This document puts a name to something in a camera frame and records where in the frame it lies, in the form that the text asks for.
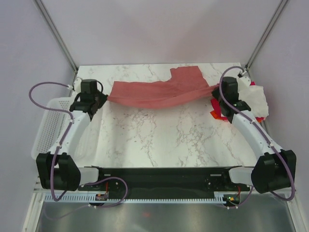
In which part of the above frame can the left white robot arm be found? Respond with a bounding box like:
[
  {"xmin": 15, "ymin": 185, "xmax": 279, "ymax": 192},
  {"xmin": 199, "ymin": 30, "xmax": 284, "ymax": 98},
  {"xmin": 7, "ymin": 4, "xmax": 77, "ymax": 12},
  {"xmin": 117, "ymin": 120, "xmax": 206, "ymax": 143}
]
[{"xmin": 32, "ymin": 79, "xmax": 108, "ymax": 191}]

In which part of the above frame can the white plastic basket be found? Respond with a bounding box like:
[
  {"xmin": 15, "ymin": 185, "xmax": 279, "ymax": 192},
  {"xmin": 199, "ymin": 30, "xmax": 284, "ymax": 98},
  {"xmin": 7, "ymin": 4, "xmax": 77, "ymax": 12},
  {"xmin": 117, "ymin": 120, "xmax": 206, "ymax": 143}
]
[{"xmin": 31, "ymin": 111, "xmax": 90, "ymax": 161}]

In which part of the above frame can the pink t shirt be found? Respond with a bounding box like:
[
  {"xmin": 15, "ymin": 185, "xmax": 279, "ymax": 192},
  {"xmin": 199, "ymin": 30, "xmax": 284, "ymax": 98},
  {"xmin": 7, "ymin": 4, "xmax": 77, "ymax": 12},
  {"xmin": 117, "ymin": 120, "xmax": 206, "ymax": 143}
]
[{"xmin": 108, "ymin": 66, "xmax": 218, "ymax": 109}]

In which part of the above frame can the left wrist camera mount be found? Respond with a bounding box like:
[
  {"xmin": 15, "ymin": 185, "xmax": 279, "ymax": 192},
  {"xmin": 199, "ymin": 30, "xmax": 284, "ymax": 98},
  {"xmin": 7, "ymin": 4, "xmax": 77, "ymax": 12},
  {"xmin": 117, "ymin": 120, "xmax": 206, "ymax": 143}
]
[{"xmin": 67, "ymin": 77, "xmax": 83, "ymax": 93}]

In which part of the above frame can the left aluminium frame post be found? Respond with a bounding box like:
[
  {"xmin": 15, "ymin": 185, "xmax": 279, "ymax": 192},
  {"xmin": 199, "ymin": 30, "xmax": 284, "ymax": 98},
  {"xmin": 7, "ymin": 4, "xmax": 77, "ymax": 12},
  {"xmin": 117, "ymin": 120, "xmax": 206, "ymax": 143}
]
[{"xmin": 33, "ymin": 0, "xmax": 78, "ymax": 73}]

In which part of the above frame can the aluminium frame post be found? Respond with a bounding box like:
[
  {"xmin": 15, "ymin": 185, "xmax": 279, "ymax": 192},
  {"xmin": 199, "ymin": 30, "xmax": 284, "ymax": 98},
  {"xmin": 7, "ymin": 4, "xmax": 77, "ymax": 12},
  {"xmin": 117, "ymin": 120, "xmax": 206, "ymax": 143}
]
[
  {"xmin": 244, "ymin": 0, "xmax": 290, "ymax": 72},
  {"xmin": 33, "ymin": 0, "xmax": 78, "ymax": 73}
]

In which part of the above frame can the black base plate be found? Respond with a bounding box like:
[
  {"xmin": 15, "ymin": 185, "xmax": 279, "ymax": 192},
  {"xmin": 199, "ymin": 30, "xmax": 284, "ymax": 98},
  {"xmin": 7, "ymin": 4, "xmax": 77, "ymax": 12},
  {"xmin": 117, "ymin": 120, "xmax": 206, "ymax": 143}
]
[{"xmin": 78, "ymin": 167, "xmax": 250, "ymax": 198}]

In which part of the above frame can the orange folded t shirt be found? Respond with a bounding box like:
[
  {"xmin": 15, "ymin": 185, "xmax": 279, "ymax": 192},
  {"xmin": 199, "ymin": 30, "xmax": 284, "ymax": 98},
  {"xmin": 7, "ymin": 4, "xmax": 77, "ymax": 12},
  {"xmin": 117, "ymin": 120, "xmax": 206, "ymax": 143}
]
[{"xmin": 210, "ymin": 111, "xmax": 265, "ymax": 123}]

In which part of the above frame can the red folded t shirt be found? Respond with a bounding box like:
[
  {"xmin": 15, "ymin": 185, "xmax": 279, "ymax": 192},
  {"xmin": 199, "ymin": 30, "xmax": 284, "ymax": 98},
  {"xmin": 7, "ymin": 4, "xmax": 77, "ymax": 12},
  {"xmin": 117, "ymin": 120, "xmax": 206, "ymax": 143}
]
[{"xmin": 209, "ymin": 81, "xmax": 256, "ymax": 123}]

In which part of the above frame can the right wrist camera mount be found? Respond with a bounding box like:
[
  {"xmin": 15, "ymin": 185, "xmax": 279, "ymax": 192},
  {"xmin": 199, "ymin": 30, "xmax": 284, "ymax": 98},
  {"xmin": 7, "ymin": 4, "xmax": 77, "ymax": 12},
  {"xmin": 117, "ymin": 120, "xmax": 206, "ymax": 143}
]
[{"xmin": 237, "ymin": 71, "xmax": 252, "ymax": 91}]

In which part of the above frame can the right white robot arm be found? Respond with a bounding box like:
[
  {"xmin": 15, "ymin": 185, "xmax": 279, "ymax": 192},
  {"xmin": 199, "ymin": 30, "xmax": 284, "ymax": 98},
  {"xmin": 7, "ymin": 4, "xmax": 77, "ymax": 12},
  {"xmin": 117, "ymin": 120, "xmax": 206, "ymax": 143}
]
[{"xmin": 212, "ymin": 76, "xmax": 296, "ymax": 193}]

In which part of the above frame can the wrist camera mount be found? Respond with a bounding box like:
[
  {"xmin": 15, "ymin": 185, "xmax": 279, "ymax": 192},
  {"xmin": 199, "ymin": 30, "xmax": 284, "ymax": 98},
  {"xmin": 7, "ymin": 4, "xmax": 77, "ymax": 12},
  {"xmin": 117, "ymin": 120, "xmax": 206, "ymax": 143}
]
[
  {"xmin": 237, "ymin": 71, "xmax": 252, "ymax": 91},
  {"xmin": 67, "ymin": 77, "xmax": 83, "ymax": 93}
]

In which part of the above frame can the right aluminium frame post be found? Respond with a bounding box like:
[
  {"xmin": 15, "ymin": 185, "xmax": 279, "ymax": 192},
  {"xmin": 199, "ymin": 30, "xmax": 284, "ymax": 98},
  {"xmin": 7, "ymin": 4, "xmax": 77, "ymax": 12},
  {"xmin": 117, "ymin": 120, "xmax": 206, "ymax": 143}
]
[{"xmin": 244, "ymin": 0, "xmax": 290, "ymax": 72}]

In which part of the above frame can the white folded t shirt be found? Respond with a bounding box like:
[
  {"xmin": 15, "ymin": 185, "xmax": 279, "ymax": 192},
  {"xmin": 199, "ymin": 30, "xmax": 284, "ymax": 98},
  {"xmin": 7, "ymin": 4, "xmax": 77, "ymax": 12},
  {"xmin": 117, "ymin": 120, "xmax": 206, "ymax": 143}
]
[{"xmin": 238, "ymin": 81, "xmax": 269, "ymax": 118}]

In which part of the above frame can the white cable duct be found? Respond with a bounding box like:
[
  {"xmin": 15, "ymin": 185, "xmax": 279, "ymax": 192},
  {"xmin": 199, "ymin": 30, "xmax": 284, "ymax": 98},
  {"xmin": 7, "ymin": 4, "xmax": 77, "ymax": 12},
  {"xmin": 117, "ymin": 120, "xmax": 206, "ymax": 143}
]
[{"xmin": 44, "ymin": 191, "xmax": 247, "ymax": 203}]

